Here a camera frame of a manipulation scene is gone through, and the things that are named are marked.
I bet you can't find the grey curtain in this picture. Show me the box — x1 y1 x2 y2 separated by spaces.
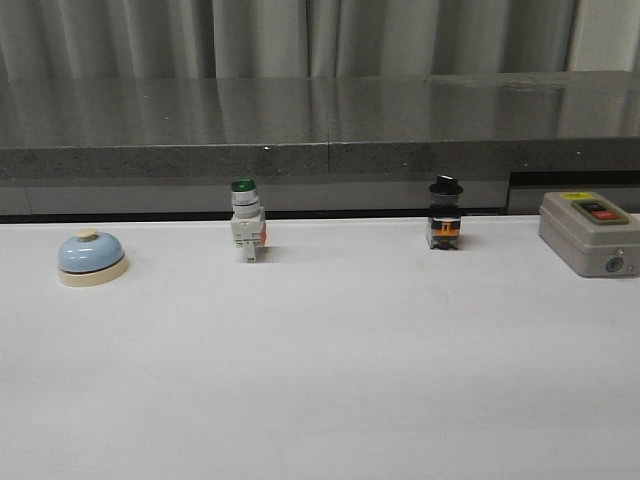
1 1 577 80

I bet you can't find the green pushbutton switch white body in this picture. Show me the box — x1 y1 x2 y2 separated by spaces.
231 178 267 261

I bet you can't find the black rotary selector switch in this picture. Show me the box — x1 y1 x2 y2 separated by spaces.
427 175 464 250

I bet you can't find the blue and cream call bell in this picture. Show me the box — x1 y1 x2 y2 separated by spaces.
58 228 129 287

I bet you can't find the grey push button switch box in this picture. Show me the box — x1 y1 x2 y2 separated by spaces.
539 192 639 278

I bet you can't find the dark grey stone counter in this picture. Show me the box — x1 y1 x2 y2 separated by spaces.
1 72 639 218

